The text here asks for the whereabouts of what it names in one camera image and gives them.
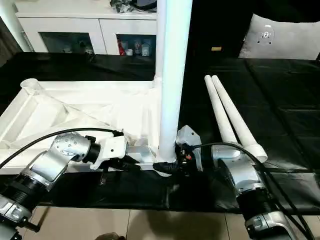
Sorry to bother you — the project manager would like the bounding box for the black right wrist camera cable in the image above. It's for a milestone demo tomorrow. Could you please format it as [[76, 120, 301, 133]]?
[[191, 141, 314, 240]]

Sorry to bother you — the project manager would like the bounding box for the black left wrist camera cable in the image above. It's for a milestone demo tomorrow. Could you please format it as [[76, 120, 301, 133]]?
[[0, 127, 125, 171]]

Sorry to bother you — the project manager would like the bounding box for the white plastic table leg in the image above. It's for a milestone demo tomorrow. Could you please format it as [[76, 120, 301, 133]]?
[[153, 0, 164, 89], [156, 0, 194, 164], [211, 74, 269, 164], [204, 74, 241, 145]]

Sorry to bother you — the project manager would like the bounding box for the white plastic table top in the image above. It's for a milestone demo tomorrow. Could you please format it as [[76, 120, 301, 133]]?
[[0, 77, 181, 178]]

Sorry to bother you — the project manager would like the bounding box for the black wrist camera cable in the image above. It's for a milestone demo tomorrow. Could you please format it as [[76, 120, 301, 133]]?
[[191, 141, 314, 240], [0, 127, 125, 171]]

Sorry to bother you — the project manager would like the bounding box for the grey-brown curtain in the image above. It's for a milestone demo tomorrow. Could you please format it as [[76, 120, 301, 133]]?
[[0, 16, 23, 69]]

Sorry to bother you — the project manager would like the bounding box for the grey rounded bag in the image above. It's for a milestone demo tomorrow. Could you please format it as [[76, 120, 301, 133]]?
[[134, 0, 159, 10]]

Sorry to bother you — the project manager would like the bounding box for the black metal support rod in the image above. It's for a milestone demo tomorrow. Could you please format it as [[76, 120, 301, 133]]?
[[24, 206, 50, 234]]

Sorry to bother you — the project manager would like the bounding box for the black work mat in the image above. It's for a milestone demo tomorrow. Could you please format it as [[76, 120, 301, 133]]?
[[0, 51, 320, 216]]

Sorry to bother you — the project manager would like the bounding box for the black furniture with gold label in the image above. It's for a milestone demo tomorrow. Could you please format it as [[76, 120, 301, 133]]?
[[186, 0, 320, 60]]

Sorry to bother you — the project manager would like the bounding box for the dark clutter pile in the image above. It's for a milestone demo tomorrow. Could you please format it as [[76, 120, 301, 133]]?
[[109, 0, 136, 14]]

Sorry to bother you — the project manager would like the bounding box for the white sideboard with glass doors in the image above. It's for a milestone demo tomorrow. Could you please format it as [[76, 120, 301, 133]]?
[[14, 0, 161, 56]]

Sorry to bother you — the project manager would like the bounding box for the grey cushion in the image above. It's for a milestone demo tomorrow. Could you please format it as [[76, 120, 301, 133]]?
[[237, 13, 320, 61]]

